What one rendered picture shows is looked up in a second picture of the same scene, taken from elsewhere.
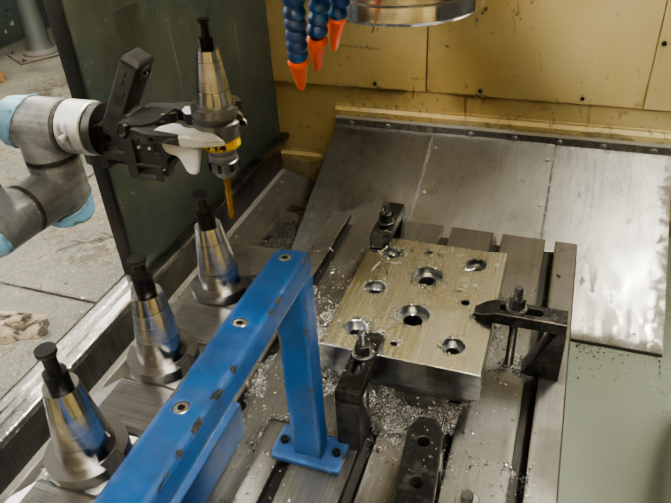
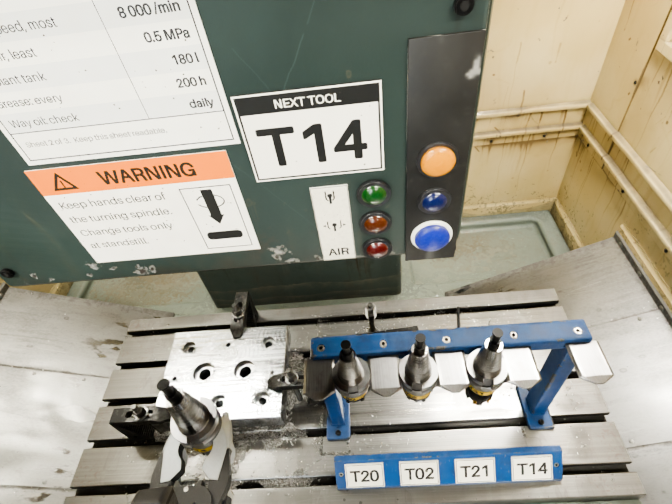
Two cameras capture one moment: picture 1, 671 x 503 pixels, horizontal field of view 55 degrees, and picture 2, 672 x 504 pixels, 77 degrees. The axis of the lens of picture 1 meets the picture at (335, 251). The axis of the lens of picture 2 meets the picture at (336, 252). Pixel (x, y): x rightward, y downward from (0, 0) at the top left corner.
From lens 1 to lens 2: 0.79 m
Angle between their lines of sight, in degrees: 74
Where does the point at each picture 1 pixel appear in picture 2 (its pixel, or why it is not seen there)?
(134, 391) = (445, 372)
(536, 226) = (57, 376)
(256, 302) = (365, 343)
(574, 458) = not seen: hidden behind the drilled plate
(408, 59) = not seen: outside the picture
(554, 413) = (280, 312)
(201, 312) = (378, 374)
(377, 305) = (237, 393)
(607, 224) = (66, 330)
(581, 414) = not seen: hidden behind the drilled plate
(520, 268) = (159, 345)
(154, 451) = (472, 335)
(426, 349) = (273, 354)
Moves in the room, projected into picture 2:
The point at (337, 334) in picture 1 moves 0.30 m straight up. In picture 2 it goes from (270, 407) to (229, 335)
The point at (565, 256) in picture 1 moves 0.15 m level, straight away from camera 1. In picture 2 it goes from (146, 324) to (98, 325)
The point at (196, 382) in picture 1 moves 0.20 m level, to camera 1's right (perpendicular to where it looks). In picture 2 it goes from (430, 341) to (378, 262)
